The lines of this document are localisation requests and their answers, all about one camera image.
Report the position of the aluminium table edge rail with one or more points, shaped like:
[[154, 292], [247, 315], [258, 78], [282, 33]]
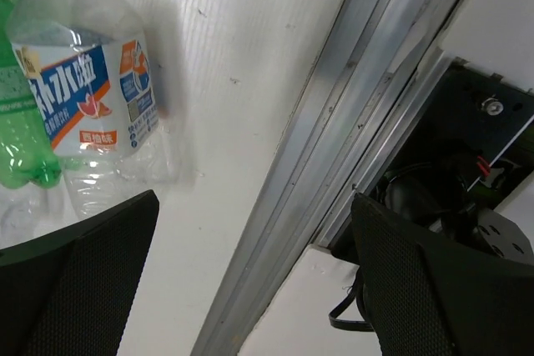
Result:
[[371, 51]]

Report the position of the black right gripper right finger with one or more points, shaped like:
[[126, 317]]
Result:
[[430, 295]]

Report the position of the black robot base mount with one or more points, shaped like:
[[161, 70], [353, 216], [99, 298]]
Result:
[[448, 166]]

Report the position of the clear bottle blue white label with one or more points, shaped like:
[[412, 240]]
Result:
[[88, 69]]

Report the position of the green plastic bottle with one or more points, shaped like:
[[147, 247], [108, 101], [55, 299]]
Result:
[[26, 154]]

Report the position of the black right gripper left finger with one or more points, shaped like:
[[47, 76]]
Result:
[[70, 292]]

